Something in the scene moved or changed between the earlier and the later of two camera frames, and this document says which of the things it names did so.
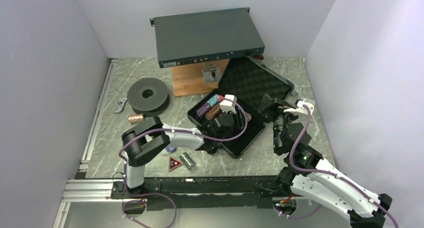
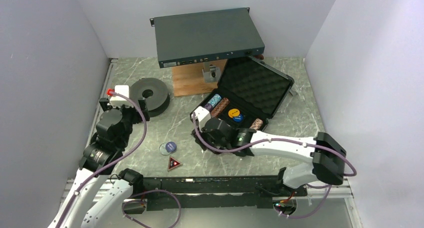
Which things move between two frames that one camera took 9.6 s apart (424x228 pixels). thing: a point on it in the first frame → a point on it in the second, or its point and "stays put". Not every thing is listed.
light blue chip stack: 213,100 stays put
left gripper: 239,119 → 137,117
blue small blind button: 171,149 stays put
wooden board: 189,79 stays put
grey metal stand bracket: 211,73 stays put
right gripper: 269,103 → 202,133
